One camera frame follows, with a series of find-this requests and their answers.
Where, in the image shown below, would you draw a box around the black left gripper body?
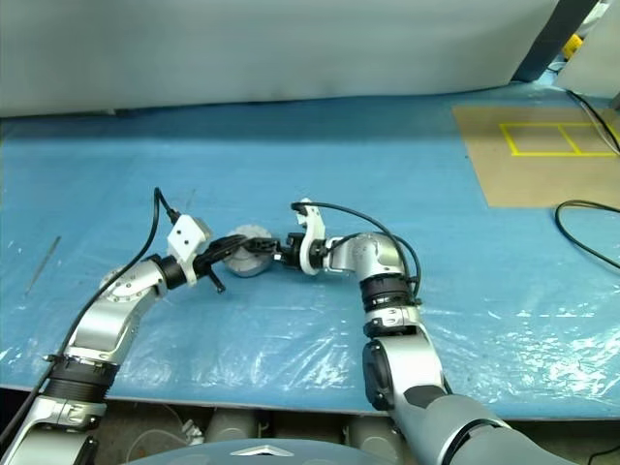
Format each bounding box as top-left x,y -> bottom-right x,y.
192,235 -> 234,279

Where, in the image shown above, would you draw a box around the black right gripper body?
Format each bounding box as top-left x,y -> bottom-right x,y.
272,232 -> 307,271

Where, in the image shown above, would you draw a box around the silver motor housing copper windings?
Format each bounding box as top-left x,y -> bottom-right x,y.
224,241 -> 274,279

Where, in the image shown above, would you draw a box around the blue plastic table cover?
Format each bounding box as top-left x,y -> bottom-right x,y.
0,77 -> 620,419

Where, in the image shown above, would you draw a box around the grey rounded cylinder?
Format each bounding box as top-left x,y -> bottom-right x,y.
344,412 -> 403,462
204,407 -> 259,443

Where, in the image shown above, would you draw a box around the small white connector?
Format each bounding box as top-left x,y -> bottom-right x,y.
177,418 -> 206,447

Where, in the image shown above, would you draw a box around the thin grey metal rod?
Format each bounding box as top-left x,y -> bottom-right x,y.
24,234 -> 63,296

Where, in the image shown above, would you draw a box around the grey robot torso shell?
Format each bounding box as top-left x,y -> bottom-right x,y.
157,437 -> 388,465

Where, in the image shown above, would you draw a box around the white foam backdrop panel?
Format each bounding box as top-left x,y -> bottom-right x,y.
0,0 -> 598,118

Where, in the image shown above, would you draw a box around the yellow tape rectangle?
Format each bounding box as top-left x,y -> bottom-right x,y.
499,122 -> 620,159

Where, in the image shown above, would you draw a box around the brown cardboard sheet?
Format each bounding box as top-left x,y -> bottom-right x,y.
451,106 -> 620,209

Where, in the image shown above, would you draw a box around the yellow plastic object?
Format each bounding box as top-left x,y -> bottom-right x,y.
561,33 -> 583,60

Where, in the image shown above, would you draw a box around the white box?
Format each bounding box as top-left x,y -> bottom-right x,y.
556,0 -> 620,99

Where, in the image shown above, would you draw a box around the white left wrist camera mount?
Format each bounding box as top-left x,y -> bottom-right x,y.
166,214 -> 215,288

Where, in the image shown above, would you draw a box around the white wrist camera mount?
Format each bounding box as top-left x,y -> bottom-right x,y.
290,198 -> 336,278
166,214 -> 215,288

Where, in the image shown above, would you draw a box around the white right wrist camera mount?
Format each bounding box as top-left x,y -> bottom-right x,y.
290,198 -> 336,278

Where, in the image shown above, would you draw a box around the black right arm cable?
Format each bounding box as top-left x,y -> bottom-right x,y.
290,200 -> 423,307

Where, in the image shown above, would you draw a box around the black looped table cable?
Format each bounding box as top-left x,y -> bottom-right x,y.
554,199 -> 620,271

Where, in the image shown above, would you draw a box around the grey-blue upright post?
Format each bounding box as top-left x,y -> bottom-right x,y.
515,0 -> 600,82

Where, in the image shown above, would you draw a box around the black and white cables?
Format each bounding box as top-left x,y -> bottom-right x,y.
565,88 -> 620,157

